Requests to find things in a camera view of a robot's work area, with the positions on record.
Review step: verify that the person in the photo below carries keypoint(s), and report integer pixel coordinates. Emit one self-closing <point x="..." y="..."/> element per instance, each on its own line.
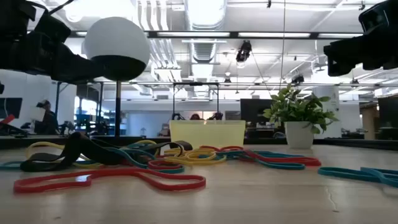
<point x="196" y="117"/>
<point x="49" y="121"/>

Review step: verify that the black monitor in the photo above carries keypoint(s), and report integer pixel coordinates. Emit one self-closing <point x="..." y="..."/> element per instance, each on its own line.
<point x="388" y="112"/>
<point x="11" y="107"/>
<point x="253" y="110"/>

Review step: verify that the yellow translucent plastic bin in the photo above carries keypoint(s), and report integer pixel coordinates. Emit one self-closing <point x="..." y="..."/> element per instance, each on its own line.
<point x="217" y="133"/>

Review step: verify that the red and black background machine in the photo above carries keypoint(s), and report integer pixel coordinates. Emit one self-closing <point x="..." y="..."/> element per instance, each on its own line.
<point x="7" y="119"/>

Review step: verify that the black hanging overhead camera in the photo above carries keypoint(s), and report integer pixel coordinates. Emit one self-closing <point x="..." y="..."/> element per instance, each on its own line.
<point x="244" y="49"/>

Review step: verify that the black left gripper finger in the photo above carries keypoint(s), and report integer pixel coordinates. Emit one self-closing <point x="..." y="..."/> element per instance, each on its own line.
<point x="71" y="80"/>
<point x="74" y="67"/>

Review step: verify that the black background robot arm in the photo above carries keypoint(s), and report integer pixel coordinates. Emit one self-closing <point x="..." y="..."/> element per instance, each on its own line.
<point x="178" y="117"/>
<point x="216" y="116"/>

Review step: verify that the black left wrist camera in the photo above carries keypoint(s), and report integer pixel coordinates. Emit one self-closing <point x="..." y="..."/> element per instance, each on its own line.
<point x="53" y="29"/>

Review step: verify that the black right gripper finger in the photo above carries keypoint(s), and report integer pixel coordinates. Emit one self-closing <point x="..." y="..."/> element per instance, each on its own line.
<point x="342" y="57"/>

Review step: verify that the yellow rubber band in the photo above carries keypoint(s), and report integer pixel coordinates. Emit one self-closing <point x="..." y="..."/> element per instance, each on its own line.
<point x="186" y="153"/>
<point x="40" y="144"/>
<point x="214" y="160"/>

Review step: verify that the green plant in white pot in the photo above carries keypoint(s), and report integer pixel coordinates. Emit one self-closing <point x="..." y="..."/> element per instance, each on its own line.
<point x="298" y="133"/>

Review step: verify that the black overhead frame beam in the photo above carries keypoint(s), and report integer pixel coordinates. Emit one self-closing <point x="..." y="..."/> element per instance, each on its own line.
<point x="233" y="34"/>

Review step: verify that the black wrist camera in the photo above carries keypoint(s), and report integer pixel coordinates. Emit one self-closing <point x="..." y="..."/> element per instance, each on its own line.
<point x="373" y="17"/>
<point x="53" y="29"/>

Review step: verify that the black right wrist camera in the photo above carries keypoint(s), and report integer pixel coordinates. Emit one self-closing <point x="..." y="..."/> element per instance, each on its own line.
<point x="373" y="17"/>

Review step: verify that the black background rig frame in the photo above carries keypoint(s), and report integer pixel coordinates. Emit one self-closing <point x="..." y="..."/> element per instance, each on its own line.
<point x="58" y="102"/>
<point x="196" y="83"/>

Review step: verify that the small red rubber band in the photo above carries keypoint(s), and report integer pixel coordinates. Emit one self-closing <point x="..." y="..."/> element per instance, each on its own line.
<point x="150" y="165"/>

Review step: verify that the large red rubber band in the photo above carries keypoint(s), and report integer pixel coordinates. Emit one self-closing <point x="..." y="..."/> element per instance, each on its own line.
<point x="18" y="186"/>

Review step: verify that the white globe lamp black stand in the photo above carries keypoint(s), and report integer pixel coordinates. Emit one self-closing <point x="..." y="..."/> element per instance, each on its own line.
<point x="116" y="37"/>

